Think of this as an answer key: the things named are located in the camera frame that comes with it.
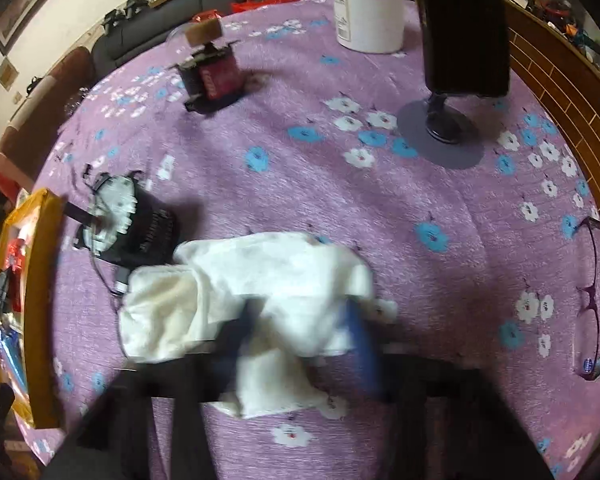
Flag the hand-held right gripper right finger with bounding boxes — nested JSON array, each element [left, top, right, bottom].
[[342, 297, 556, 480]]

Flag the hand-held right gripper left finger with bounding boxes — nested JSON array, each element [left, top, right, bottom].
[[55, 300, 266, 480]]

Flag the white towel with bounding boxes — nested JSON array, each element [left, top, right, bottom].
[[117, 231, 398, 420]]

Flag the yellow box with white lining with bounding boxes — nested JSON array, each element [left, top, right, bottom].
[[0, 187, 63, 431]]

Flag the black motor with white gear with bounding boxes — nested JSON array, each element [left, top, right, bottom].
[[72, 172, 181, 268]]

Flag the purple floral tablecloth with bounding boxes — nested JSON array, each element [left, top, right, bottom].
[[30, 0, 600, 480]]

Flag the purple framed glasses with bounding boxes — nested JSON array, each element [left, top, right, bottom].
[[572, 216, 600, 381]]

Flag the black and red transformer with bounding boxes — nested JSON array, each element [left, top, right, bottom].
[[177, 20, 243, 113]]

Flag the brown armchair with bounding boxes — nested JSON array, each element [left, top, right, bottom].
[[0, 45, 93, 186]]

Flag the black leather sofa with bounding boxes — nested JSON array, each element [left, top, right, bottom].
[[92, 0, 341, 66]]

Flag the wooden brick pattern panel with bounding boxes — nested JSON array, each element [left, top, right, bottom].
[[502, 0, 600, 221]]

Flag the black ribbed device on stand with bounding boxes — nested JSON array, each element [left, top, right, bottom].
[[397, 0, 512, 171]]

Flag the white plastic jar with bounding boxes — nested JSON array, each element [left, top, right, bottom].
[[330, 0, 406, 54]]

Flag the framed wall notice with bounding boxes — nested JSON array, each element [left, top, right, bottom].
[[0, 57, 18, 91]]

